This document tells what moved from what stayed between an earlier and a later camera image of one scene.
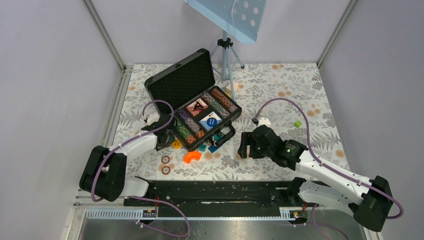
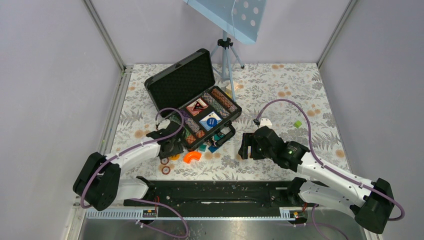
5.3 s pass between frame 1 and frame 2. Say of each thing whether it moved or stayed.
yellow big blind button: moved
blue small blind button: stayed
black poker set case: stayed
